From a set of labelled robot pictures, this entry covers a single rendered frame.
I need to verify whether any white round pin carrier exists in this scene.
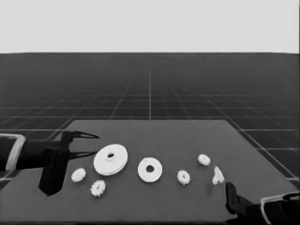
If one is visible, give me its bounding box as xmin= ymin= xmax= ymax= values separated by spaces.
xmin=137 ymin=157 xmax=163 ymax=183

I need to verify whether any small white T-shaped piece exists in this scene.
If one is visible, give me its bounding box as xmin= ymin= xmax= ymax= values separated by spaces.
xmin=212 ymin=165 xmax=225 ymax=186

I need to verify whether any large thick white disc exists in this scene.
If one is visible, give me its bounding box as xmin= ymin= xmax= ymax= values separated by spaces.
xmin=93 ymin=143 xmax=129 ymax=177

